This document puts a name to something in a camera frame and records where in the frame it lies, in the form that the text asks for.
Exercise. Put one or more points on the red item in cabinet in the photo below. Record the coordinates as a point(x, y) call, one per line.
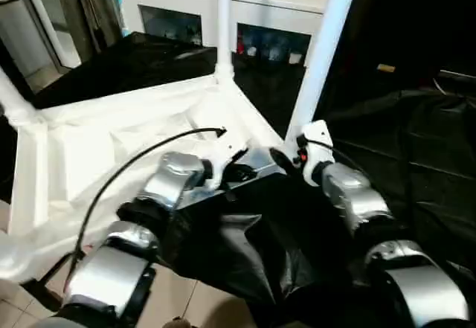
point(241, 43)

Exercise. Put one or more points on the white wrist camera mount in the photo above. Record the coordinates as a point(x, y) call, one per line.
point(316, 138)
point(223, 153)

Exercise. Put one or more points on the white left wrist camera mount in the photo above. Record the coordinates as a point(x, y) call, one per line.
point(223, 153)

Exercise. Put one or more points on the grey metal rack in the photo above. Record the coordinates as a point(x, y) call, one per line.
point(56, 15)

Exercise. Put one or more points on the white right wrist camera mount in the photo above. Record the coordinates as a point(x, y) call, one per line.
point(316, 138)

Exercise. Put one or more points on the black mat cover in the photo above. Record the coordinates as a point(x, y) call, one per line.
point(427, 149)

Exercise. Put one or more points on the black metal stand leg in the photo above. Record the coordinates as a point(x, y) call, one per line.
point(44, 283)

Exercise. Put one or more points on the white plastic table top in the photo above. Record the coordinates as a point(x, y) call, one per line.
point(74, 149)

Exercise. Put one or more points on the small tan block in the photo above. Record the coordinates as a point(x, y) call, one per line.
point(386, 68)

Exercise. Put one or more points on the small white cup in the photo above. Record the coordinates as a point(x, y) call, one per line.
point(294, 58)
point(274, 53)
point(251, 51)

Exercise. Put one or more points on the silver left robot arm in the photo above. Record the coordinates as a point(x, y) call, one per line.
point(171, 179)

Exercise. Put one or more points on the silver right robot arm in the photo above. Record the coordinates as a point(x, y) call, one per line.
point(353, 190)

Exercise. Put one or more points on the long black pole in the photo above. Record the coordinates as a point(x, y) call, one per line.
point(457, 74)

